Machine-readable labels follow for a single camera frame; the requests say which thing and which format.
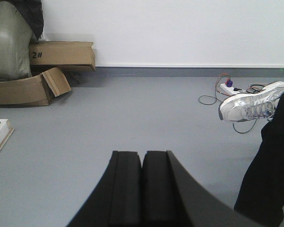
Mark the white power strip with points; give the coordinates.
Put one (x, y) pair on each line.
(229, 91)

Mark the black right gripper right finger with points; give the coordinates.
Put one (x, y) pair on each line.
(173, 198)

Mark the open cardboard box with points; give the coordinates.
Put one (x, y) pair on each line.
(34, 91)

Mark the closed cardboard box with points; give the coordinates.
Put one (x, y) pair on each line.
(68, 56)

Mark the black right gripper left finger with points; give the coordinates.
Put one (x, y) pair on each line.
(116, 199)

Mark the black jacket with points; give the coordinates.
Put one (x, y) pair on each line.
(31, 11)

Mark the seated person white shirt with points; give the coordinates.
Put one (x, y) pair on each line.
(261, 195)

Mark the plywood base platform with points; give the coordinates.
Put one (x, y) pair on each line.
(2, 146)

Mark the large olive sack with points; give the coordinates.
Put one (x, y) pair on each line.
(15, 36)

